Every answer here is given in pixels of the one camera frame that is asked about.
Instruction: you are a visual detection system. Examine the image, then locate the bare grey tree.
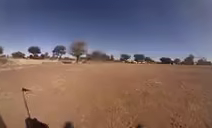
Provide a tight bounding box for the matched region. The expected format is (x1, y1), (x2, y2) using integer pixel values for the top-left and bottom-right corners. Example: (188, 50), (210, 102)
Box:
(68, 40), (89, 64)

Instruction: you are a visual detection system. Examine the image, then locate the pale dry grass strip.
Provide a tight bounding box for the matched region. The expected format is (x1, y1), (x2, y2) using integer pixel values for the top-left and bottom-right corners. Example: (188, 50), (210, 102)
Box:
(0, 57), (78, 66)

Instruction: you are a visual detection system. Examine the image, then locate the row of trees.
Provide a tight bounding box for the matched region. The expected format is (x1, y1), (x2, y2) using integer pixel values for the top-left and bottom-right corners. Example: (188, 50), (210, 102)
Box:
(0, 44), (212, 67)

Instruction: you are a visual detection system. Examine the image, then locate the reddish-brown dirt ground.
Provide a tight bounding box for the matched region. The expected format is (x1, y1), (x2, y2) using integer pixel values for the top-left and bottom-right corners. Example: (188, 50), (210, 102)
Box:
(0, 61), (212, 128)

